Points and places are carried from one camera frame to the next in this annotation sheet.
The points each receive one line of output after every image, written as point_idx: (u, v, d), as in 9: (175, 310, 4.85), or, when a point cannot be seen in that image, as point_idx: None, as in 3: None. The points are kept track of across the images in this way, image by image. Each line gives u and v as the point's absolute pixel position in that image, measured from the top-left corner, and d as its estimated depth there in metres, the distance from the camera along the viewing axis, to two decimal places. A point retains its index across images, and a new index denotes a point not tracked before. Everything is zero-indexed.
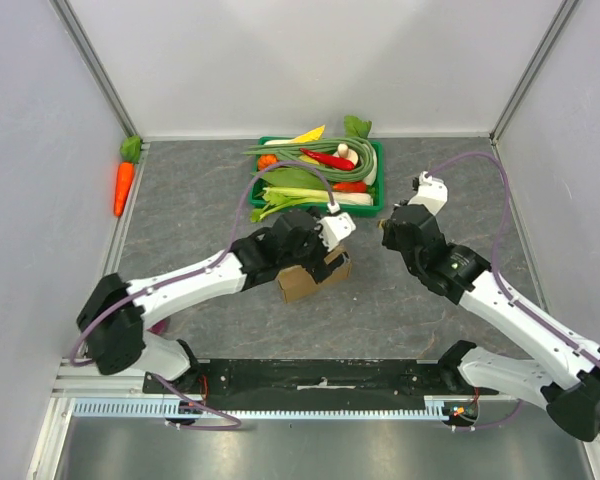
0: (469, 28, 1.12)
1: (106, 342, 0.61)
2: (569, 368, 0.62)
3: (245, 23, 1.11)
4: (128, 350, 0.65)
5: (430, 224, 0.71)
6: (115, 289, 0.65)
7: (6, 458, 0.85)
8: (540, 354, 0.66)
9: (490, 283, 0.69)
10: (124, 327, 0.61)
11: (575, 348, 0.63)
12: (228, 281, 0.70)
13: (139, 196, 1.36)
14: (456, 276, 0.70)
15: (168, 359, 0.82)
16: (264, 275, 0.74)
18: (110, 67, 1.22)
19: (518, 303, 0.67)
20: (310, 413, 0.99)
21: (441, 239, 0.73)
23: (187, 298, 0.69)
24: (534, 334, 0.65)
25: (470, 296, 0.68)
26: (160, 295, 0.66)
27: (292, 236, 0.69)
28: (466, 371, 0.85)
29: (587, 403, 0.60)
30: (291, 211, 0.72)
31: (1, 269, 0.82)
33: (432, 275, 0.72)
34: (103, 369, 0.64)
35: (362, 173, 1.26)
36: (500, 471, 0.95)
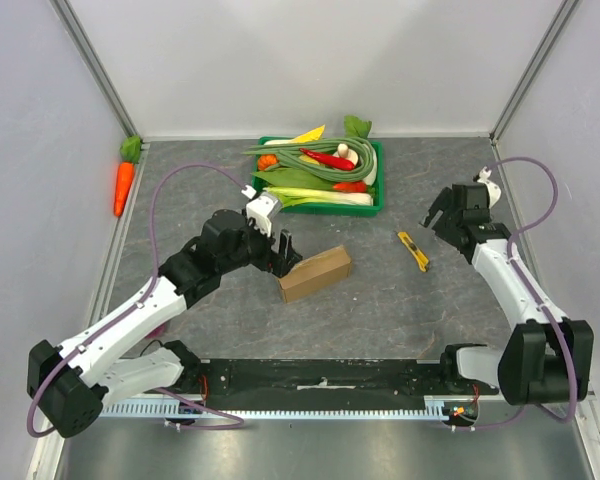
0: (469, 28, 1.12)
1: (58, 405, 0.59)
2: (524, 313, 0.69)
3: (245, 23, 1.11)
4: (87, 407, 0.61)
5: (479, 192, 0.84)
6: (47, 357, 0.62)
7: (6, 459, 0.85)
8: (509, 305, 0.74)
9: (502, 246, 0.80)
10: (66, 390, 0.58)
11: (538, 304, 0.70)
12: (165, 308, 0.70)
13: (139, 196, 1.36)
14: (476, 235, 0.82)
15: (147, 380, 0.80)
16: (206, 288, 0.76)
18: (111, 67, 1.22)
19: (513, 262, 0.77)
20: (310, 412, 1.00)
21: (482, 210, 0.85)
23: (128, 340, 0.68)
24: (514, 292, 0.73)
25: (478, 247, 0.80)
26: (95, 348, 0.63)
27: (220, 240, 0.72)
28: (460, 356, 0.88)
29: (519, 340, 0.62)
30: (215, 216, 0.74)
31: (1, 269, 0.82)
33: (460, 229, 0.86)
34: (67, 432, 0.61)
35: (362, 173, 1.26)
36: (500, 471, 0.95)
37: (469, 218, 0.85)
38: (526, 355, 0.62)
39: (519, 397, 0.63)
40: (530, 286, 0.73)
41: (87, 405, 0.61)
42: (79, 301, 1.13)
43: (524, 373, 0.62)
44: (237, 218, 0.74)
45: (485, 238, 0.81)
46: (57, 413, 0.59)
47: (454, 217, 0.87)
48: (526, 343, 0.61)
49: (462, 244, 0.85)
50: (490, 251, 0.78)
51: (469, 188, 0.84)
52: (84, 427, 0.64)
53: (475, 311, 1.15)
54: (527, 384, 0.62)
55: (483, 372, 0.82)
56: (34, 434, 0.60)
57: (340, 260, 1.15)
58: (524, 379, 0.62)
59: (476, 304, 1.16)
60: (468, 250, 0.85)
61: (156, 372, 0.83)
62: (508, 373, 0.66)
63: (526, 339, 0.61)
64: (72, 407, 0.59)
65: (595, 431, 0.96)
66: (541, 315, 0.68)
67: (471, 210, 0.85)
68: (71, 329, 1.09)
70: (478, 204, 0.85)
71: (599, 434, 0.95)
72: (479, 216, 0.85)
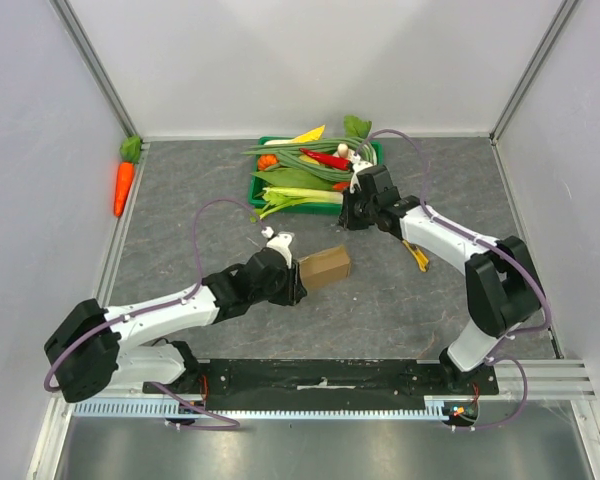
0: (468, 28, 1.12)
1: (80, 363, 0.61)
2: (466, 254, 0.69)
3: (245, 22, 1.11)
4: (100, 375, 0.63)
5: (382, 176, 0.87)
6: (91, 314, 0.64)
7: (5, 459, 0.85)
8: (451, 256, 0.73)
9: (419, 212, 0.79)
10: (99, 352, 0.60)
11: (473, 240, 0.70)
12: (202, 313, 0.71)
13: (139, 196, 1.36)
14: (397, 213, 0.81)
15: (152, 370, 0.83)
16: (235, 311, 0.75)
18: (111, 67, 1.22)
19: (436, 219, 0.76)
20: (310, 413, 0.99)
21: (392, 191, 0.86)
23: (164, 327, 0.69)
24: (446, 238, 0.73)
25: (403, 222, 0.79)
26: (136, 323, 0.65)
27: (264, 274, 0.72)
28: (454, 354, 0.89)
29: (475, 276, 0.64)
30: (264, 250, 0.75)
31: (1, 268, 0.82)
33: (381, 214, 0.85)
34: (69, 393, 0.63)
35: None
36: (500, 471, 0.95)
37: (383, 201, 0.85)
38: (488, 287, 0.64)
39: (502, 325, 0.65)
40: (454, 226, 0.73)
41: (103, 373, 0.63)
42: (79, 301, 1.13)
43: (495, 303, 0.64)
44: (282, 258, 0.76)
45: (404, 212, 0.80)
46: (74, 370, 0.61)
47: (371, 206, 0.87)
48: (481, 274, 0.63)
49: (388, 227, 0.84)
50: (413, 219, 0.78)
51: (373, 174, 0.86)
52: (88, 393, 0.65)
53: None
54: (501, 311, 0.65)
55: (475, 352, 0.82)
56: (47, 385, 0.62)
57: (340, 260, 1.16)
58: (497, 308, 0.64)
59: None
60: (396, 230, 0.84)
61: (161, 366, 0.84)
62: (479, 313, 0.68)
63: (480, 271, 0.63)
64: (94, 369, 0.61)
65: (595, 431, 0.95)
66: (480, 248, 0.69)
67: (382, 192, 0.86)
68: None
70: (387, 186, 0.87)
71: (599, 434, 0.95)
72: (391, 197, 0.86)
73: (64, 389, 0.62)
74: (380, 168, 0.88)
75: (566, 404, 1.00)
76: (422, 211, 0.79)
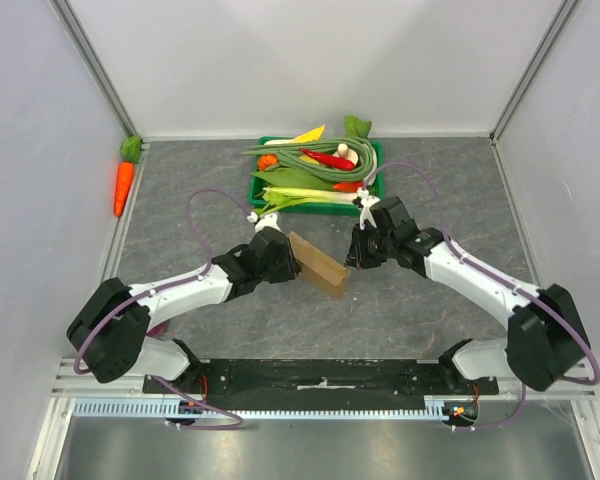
0: (468, 29, 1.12)
1: (111, 338, 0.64)
2: (506, 304, 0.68)
3: (245, 23, 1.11)
4: (127, 352, 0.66)
5: (398, 208, 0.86)
6: (117, 292, 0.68)
7: (6, 459, 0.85)
8: (487, 302, 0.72)
9: (445, 249, 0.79)
10: (129, 325, 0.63)
11: (512, 289, 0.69)
12: (216, 287, 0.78)
13: (139, 196, 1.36)
14: (419, 249, 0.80)
15: (166, 361, 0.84)
16: (245, 285, 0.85)
18: (110, 67, 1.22)
19: (466, 260, 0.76)
20: (309, 413, 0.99)
21: (410, 223, 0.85)
23: (184, 303, 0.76)
24: (480, 284, 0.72)
25: (428, 260, 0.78)
26: (161, 297, 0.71)
27: (268, 249, 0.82)
28: (460, 361, 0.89)
29: (519, 333, 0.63)
30: (265, 229, 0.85)
31: (1, 268, 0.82)
33: (401, 249, 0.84)
34: (99, 372, 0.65)
35: (362, 173, 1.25)
36: (500, 471, 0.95)
37: (402, 237, 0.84)
38: (533, 342, 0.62)
39: (547, 381, 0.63)
40: (487, 270, 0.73)
41: (132, 348, 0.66)
42: (79, 301, 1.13)
43: (541, 359, 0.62)
44: (282, 235, 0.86)
45: (429, 251, 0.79)
46: (104, 346, 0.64)
47: (390, 242, 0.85)
48: (526, 330, 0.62)
49: (410, 263, 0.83)
50: (442, 260, 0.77)
51: (389, 208, 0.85)
52: (115, 374, 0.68)
53: (475, 311, 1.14)
54: (547, 368, 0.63)
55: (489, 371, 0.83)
56: (76, 366, 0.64)
57: (334, 279, 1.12)
58: (544, 365, 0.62)
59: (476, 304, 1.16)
60: (419, 266, 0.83)
61: (171, 360, 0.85)
62: (523, 370, 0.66)
63: (524, 327, 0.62)
64: (124, 344, 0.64)
65: (595, 431, 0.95)
66: (521, 298, 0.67)
67: (400, 226, 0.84)
68: None
70: (403, 219, 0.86)
71: (599, 434, 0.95)
72: (408, 230, 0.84)
73: (95, 369, 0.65)
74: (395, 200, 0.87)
75: (566, 404, 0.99)
76: (448, 249, 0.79)
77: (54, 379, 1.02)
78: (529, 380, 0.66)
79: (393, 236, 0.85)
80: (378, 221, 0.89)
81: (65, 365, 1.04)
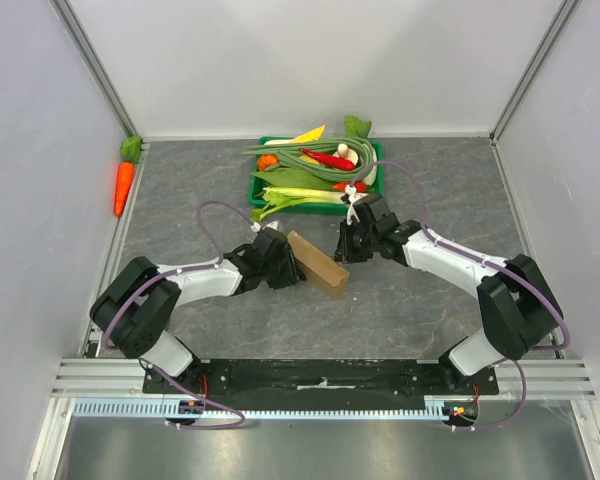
0: (469, 28, 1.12)
1: (142, 310, 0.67)
2: (476, 276, 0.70)
3: (244, 23, 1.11)
4: (156, 326, 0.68)
5: (379, 204, 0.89)
6: (144, 269, 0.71)
7: (6, 459, 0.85)
8: (462, 280, 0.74)
9: (420, 235, 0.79)
10: (161, 296, 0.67)
11: (482, 262, 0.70)
12: (229, 278, 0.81)
13: (139, 196, 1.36)
14: (397, 238, 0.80)
15: (174, 352, 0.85)
16: (251, 282, 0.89)
18: (110, 67, 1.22)
19: (440, 243, 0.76)
20: (309, 413, 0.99)
21: (391, 217, 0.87)
23: (203, 289, 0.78)
24: (451, 261, 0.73)
25: (406, 248, 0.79)
26: (185, 277, 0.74)
27: (272, 246, 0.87)
28: (456, 357, 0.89)
29: (489, 300, 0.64)
30: (267, 229, 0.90)
31: (2, 269, 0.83)
33: (383, 241, 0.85)
34: (126, 347, 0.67)
35: (361, 172, 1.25)
36: (500, 471, 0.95)
37: (383, 230, 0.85)
38: (503, 309, 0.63)
39: (522, 347, 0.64)
40: (456, 247, 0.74)
41: (161, 323, 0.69)
42: (79, 301, 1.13)
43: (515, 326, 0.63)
44: (282, 233, 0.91)
45: (406, 238, 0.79)
46: (136, 318, 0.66)
47: (373, 236, 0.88)
48: (495, 296, 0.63)
49: (391, 254, 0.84)
50: (417, 243, 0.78)
51: (370, 203, 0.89)
52: (142, 350, 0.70)
53: (475, 311, 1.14)
54: (522, 335, 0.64)
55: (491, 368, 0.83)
56: (107, 339, 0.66)
57: (332, 281, 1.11)
58: (518, 333, 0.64)
59: (476, 304, 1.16)
60: (399, 256, 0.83)
61: (179, 352, 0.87)
62: (499, 341, 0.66)
63: (493, 294, 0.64)
64: (155, 316, 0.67)
65: (595, 431, 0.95)
66: (490, 270, 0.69)
67: (381, 219, 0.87)
68: (70, 329, 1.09)
70: (384, 213, 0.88)
71: (599, 433, 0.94)
72: (389, 224, 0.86)
73: (126, 343, 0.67)
74: (376, 197, 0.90)
75: (566, 404, 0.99)
76: (423, 234, 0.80)
77: (55, 379, 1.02)
78: (505, 349, 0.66)
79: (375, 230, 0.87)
80: (362, 217, 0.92)
81: (65, 365, 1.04)
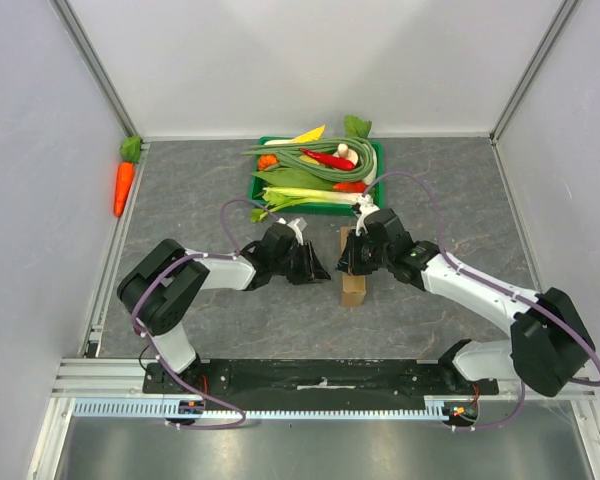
0: (469, 29, 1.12)
1: (173, 285, 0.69)
2: (507, 311, 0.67)
3: (245, 23, 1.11)
4: (182, 306, 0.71)
5: (394, 222, 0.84)
6: (173, 250, 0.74)
7: (6, 459, 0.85)
8: (488, 312, 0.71)
9: (442, 261, 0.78)
10: (191, 275, 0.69)
11: (512, 296, 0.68)
12: (244, 272, 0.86)
13: (139, 196, 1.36)
14: (417, 264, 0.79)
15: (182, 344, 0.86)
16: (261, 279, 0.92)
18: (110, 67, 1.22)
19: (463, 270, 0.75)
20: (309, 413, 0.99)
21: (405, 236, 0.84)
23: (225, 278, 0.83)
24: (479, 293, 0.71)
25: (425, 274, 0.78)
26: (210, 262, 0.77)
27: (278, 243, 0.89)
28: (460, 363, 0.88)
29: (523, 339, 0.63)
30: (275, 224, 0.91)
31: (1, 269, 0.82)
33: (398, 265, 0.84)
34: (154, 321, 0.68)
35: (362, 173, 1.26)
36: (500, 471, 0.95)
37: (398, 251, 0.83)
38: (537, 348, 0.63)
39: (555, 384, 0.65)
40: (483, 279, 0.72)
41: (188, 301, 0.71)
42: (79, 301, 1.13)
43: (547, 363, 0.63)
44: (290, 228, 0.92)
45: (427, 265, 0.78)
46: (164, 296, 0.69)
47: (386, 256, 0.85)
48: (529, 338, 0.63)
49: (407, 278, 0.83)
50: (439, 271, 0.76)
51: (384, 222, 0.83)
52: (164, 328, 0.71)
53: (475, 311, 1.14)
54: (554, 371, 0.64)
55: (491, 372, 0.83)
56: (133, 314, 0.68)
57: (346, 286, 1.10)
58: (551, 370, 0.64)
59: None
60: (417, 280, 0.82)
61: (186, 346, 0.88)
62: (531, 376, 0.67)
63: (527, 334, 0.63)
64: (184, 295, 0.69)
65: (595, 431, 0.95)
66: (521, 305, 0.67)
67: (396, 241, 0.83)
68: (70, 329, 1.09)
70: (399, 233, 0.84)
71: (599, 434, 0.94)
72: (404, 244, 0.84)
73: (153, 319, 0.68)
74: (390, 213, 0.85)
75: (566, 404, 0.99)
76: (445, 261, 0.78)
77: (55, 379, 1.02)
78: (537, 383, 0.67)
79: (389, 250, 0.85)
80: (373, 233, 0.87)
81: (65, 365, 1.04)
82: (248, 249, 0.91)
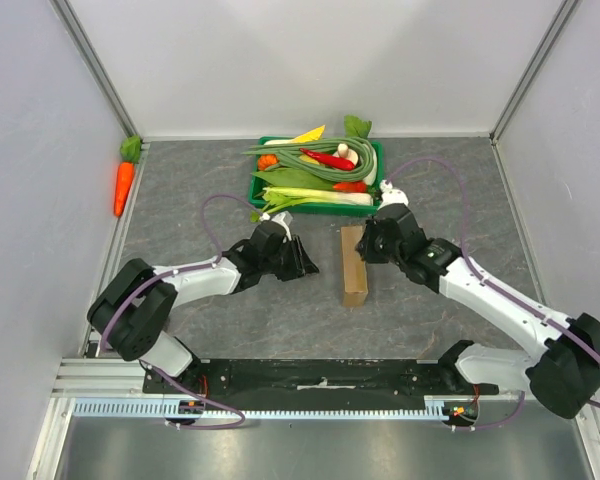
0: (468, 29, 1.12)
1: (140, 311, 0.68)
2: (537, 336, 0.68)
3: (245, 24, 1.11)
4: (152, 330, 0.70)
5: (408, 219, 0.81)
6: (141, 271, 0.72)
7: (6, 459, 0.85)
8: (512, 328, 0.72)
9: (464, 269, 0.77)
10: (157, 300, 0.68)
11: (542, 318, 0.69)
12: (228, 277, 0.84)
13: (139, 196, 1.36)
14: (435, 267, 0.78)
15: (173, 353, 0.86)
16: (250, 279, 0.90)
18: (111, 67, 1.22)
19: (488, 284, 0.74)
20: (310, 413, 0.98)
21: (419, 235, 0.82)
23: (204, 288, 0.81)
24: (506, 312, 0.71)
25: (446, 280, 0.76)
26: (181, 278, 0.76)
27: (268, 242, 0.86)
28: (463, 366, 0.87)
29: (554, 368, 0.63)
30: (264, 222, 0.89)
31: (2, 268, 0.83)
33: (411, 264, 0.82)
34: (124, 347, 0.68)
35: (362, 173, 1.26)
36: (500, 471, 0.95)
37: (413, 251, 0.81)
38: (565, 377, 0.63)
39: (575, 410, 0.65)
40: (511, 295, 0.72)
41: (158, 325, 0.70)
42: (79, 301, 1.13)
43: (573, 391, 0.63)
44: (281, 226, 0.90)
45: (447, 270, 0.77)
46: (131, 322, 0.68)
47: (399, 255, 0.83)
48: (560, 367, 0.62)
49: (421, 279, 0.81)
50: (461, 281, 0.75)
51: (398, 218, 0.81)
52: (138, 351, 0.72)
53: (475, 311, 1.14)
54: (578, 399, 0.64)
55: (496, 377, 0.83)
56: (102, 343, 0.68)
57: (348, 285, 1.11)
58: (575, 398, 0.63)
59: None
60: (431, 282, 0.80)
61: (179, 352, 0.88)
62: (551, 400, 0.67)
63: (559, 363, 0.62)
64: (152, 320, 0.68)
65: (595, 431, 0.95)
66: (552, 330, 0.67)
67: (411, 240, 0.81)
68: (70, 329, 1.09)
70: (413, 231, 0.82)
71: (599, 434, 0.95)
72: (418, 243, 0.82)
73: (123, 345, 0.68)
74: (404, 209, 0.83)
75: None
76: (467, 267, 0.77)
77: (55, 379, 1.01)
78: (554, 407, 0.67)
79: (402, 248, 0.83)
80: (385, 229, 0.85)
81: (65, 365, 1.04)
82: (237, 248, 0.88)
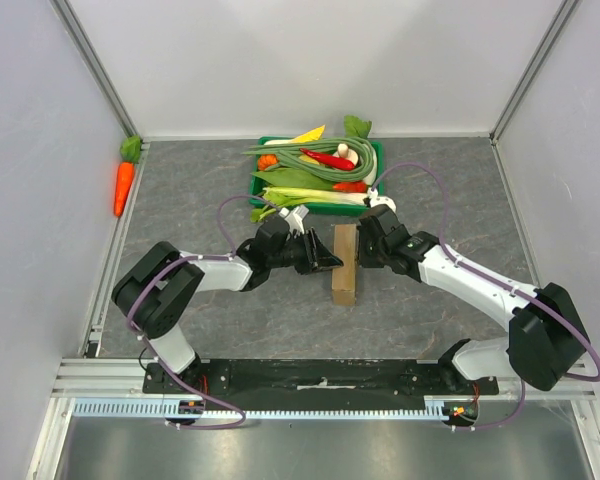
0: (468, 30, 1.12)
1: (168, 288, 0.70)
2: (506, 306, 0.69)
3: (244, 23, 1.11)
4: (176, 309, 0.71)
5: (386, 217, 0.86)
6: (167, 253, 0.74)
7: (6, 458, 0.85)
8: (486, 304, 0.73)
9: (439, 253, 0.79)
10: (186, 277, 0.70)
11: (511, 290, 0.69)
12: (239, 273, 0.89)
13: (139, 196, 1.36)
14: (412, 255, 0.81)
15: (180, 344, 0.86)
16: (258, 279, 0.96)
18: (111, 67, 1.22)
19: (461, 263, 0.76)
20: (310, 413, 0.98)
21: (400, 229, 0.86)
23: (221, 279, 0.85)
24: (475, 287, 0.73)
25: (423, 266, 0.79)
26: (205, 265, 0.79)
27: (271, 241, 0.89)
28: (459, 361, 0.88)
29: (522, 335, 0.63)
30: (269, 220, 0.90)
31: (2, 268, 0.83)
33: (394, 256, 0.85)
34: (150, 324, 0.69)
35: (362, 173, 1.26)
36: (500, 470, 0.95)
37: (394, 245, 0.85)
38: (536, 344, 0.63)
39: (551, 379, 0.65)
40: (481, 272, 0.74)
41: (183, 303, 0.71)
42: (79, 301, 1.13)
43: (546, 360, 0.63)
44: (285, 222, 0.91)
45: (423, 257, 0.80)
46: (159, 298, 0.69)
47: (382, 249, 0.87)
48: (529, 334, 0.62)
49: (404, 269, 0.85)
50: (435, 263, 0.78)
51: (377, 215, 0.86)
52: (159, 332, 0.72)
53: (475, 311, 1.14)
54: (552, 368, 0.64)
55: (492, 371, 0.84)
56: (129, 318, 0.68)
57: (335, 284, 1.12)
58: (548, 366, 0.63)
59: None
60: (413, 271, 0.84)
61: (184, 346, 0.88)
62: (528, 371, 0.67)
63: (526, 330, 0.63)
64: (180, 296, 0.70)
65: (595, 431, 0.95)
66: (518, 299, 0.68)
67: (391, 235, 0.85)
68: (70, 329, 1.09)
70: (393, 226, 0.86)
71: (599, 433, 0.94)
72: (399, 237, 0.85)
73: (149, 322, 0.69)
74: (385, 206, 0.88)
75: (566, 404, 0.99)
76: (442, 252, 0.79)
77: (55, 379, 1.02)
78: (531, 376, 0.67)
79: (384, 243, 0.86)
80: (369, 228, 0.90)
81: (65, 365, 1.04)
82: (244, 247, 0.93)
